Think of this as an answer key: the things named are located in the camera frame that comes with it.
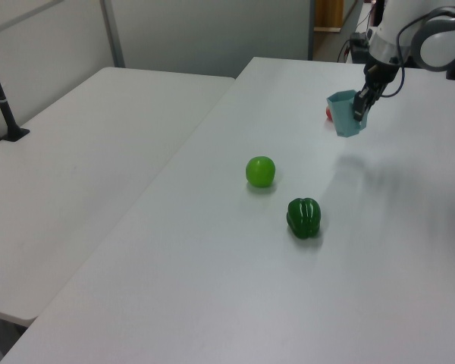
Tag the green toy apple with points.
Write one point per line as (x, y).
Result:
(260, 171)

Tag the black equipment box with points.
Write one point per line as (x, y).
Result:
(360, 47)

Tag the grey partition post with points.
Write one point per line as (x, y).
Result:
(113, 32)

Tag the black camera stand pole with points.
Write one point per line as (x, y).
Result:
(2, 102)

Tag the red and yellow toy fruit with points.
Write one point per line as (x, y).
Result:
(328, 113)

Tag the light blue hexagonal mug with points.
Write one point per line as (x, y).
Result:
(344, 115)

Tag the dark green toy bell pepper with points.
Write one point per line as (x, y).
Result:
(304, 218)

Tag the orange wooden cabinet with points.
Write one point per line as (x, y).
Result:
(328, 15)

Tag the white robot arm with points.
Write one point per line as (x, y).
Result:
(421, 34)

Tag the black Franka gripper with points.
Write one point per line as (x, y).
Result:
(381, 74)

